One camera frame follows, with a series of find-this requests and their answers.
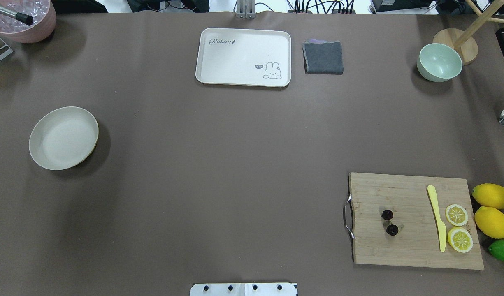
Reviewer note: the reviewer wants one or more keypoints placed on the beige round plate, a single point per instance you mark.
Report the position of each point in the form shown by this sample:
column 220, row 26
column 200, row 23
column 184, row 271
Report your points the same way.
column 63, row 138

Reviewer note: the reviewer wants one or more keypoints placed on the yellow plastic knife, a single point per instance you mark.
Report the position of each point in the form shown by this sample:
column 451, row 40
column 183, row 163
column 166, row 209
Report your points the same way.
column 441, row 227

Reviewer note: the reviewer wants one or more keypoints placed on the yellow lemon outer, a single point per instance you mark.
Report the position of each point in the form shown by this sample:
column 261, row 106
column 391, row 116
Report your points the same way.
column 490, row 195

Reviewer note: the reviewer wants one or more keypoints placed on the grey folded cloth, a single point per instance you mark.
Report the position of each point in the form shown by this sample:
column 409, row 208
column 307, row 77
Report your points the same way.
column 323, row 57

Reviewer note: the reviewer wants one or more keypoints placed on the wooden glass rack stand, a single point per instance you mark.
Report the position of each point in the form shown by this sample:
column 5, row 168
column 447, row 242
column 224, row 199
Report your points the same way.
column 462, row 41

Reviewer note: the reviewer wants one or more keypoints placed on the mint green bowl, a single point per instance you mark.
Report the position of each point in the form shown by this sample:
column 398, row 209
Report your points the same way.
column 438, row 62

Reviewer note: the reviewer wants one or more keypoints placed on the pink bowl with ice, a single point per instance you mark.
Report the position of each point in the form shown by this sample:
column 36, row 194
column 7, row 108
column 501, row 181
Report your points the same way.
column 44, row 20

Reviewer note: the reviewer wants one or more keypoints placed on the black-tipped metal stirrer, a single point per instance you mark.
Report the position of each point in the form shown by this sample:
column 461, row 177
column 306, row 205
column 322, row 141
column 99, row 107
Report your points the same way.
column 21, row 17

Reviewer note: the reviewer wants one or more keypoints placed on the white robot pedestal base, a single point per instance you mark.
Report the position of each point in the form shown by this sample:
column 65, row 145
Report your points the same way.
column 244, row 289

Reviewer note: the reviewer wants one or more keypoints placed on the dark red cherry pair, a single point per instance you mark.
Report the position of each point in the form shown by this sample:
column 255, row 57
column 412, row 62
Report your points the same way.
column 391, row 229

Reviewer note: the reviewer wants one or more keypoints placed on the green lime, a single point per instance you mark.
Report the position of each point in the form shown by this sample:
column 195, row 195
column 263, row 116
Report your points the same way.
column 496, row 249

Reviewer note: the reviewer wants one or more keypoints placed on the wooden cutting board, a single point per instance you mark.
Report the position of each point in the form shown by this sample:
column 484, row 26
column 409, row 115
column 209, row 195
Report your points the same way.
column 417, row 243

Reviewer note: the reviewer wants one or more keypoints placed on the lemon slice near lime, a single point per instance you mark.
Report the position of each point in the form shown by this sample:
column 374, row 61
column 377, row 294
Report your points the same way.
column 460, row 239

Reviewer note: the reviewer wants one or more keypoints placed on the yellow lemon near lime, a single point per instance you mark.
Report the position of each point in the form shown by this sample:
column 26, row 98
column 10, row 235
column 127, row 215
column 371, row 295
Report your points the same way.
column 490, row 221

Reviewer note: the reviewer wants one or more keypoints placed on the white rabbit tray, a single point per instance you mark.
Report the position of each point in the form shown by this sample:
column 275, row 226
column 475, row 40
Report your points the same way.
column 244, row 57

